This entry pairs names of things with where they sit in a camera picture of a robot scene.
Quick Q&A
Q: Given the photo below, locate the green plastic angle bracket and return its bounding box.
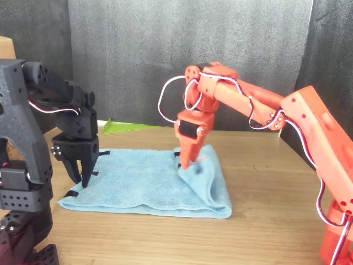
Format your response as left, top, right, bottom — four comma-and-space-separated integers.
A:
103, 118, 162, 135

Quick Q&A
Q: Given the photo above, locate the grey felt backdrop panel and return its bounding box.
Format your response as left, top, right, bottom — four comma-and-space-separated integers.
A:
67, 0, 314, 133

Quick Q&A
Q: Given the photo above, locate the light blue towel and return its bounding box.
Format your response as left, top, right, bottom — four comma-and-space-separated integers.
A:
57, 144, 233, 219

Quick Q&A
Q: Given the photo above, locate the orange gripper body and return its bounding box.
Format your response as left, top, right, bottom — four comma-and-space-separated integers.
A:
174, 109, 216, 141

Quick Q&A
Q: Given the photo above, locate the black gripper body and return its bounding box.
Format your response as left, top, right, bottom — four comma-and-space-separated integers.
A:
50, 133, 100, 167

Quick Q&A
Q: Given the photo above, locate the brown cardboard box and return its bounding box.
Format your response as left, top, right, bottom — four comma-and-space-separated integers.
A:
0, 35, 17, 60

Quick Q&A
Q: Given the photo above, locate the dark grey felt panel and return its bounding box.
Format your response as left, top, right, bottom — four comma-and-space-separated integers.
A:
0, 0, 74, 133
279, 0, 353, 172

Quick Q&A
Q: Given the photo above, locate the white red servo cable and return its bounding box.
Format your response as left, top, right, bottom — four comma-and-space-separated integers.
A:
27, 100, 81, 115
157, 72, 353, 265

